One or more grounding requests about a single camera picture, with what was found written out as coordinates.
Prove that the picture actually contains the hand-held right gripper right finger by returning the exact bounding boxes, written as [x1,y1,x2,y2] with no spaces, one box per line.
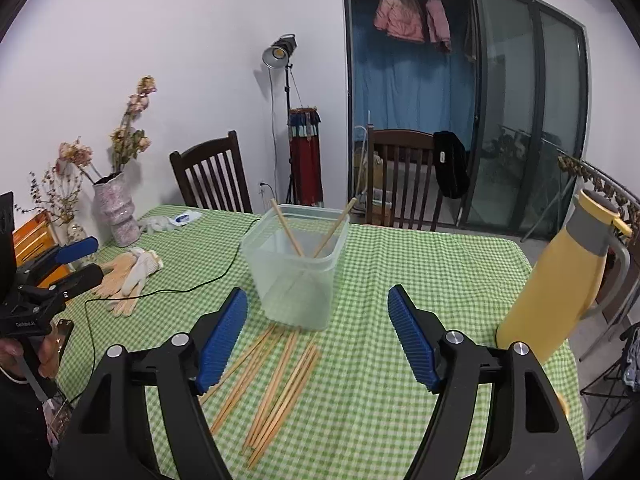
[387,284,586,480]

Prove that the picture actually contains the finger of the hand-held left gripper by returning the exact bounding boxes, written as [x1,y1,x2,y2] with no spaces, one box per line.
[15,236,100,286]
[30,263,105,306]

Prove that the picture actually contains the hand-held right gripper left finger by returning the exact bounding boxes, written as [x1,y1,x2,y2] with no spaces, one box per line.
[52,287,249,480]

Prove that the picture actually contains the pile of bamboo chopsticks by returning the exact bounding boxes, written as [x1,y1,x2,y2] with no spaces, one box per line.
[199,324,322,471]

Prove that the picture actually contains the clear plastic container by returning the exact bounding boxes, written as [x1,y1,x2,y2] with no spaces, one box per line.
[241,203,351,332]

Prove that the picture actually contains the wooden chopstick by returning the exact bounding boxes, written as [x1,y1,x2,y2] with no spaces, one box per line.
[270,199,305,258]
[311,197,357,259]

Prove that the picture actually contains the person's left hand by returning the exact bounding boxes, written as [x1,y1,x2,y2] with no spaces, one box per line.
[0,332,62,381]

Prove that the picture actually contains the small patterned vase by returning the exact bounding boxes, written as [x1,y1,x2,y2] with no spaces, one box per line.
[65,220,88,248]

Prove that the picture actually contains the black smartphone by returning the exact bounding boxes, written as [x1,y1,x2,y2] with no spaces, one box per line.
[54,319,75,361]

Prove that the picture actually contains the orange box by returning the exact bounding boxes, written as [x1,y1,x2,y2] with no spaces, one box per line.
[12,210,73,288]

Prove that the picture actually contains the pink speckled vase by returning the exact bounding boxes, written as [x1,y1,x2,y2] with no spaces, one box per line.
[92,171,142,248]

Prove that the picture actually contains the white work glove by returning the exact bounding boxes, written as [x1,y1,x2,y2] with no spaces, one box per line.
[106,248,165,317]

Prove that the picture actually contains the green checked tablecloth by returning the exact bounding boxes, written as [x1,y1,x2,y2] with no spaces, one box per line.
[47,204,588,480]

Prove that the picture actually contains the dried flower bunch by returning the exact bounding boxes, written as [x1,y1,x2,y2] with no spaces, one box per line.
[15,137,96,226]

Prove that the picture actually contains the clear plastic organizer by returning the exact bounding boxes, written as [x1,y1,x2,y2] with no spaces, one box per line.
[45,395,76,448]

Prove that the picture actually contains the tall dried rose stems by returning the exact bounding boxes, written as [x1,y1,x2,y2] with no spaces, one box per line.
[110,76,157,173]

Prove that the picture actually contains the yellow thermos jug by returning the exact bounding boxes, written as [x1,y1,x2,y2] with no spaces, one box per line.
[495,189,633,361]

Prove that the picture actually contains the dark wooden chair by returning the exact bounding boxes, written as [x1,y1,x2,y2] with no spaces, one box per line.
[366,127,451,233]
[169,130,254,214]

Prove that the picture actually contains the black jacket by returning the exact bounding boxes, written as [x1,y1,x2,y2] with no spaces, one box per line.
[432,131,471,198]

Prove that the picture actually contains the red folded umbrella stand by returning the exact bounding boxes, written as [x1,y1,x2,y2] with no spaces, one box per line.
[287,106,325,207]

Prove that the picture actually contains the black metal folding rack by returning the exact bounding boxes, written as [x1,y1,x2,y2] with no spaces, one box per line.
[580,320,640,438]

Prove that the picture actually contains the grey cloth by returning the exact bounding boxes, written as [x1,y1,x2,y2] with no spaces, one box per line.
[620,325,640,393]

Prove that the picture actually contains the sliding glass door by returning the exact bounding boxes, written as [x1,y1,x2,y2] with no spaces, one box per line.
[470,0,588,236]

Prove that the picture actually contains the blue curtain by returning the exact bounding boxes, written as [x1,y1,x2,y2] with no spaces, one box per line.
[352,42,476,136]

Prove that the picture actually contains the studio light on stand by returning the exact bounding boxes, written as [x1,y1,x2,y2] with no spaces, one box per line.
[262,34,326,206]

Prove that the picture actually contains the small pink jacket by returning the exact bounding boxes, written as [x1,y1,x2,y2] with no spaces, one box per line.
[425,0,452,53]

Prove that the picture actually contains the large pink jacket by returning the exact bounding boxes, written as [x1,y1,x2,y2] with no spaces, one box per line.
[374,0,426,43]

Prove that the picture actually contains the black cable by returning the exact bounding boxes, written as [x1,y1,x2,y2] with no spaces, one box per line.
[60,182,276,411]

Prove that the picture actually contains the ornate metal rail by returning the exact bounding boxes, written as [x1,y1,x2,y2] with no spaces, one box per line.
[557,155,640,226]

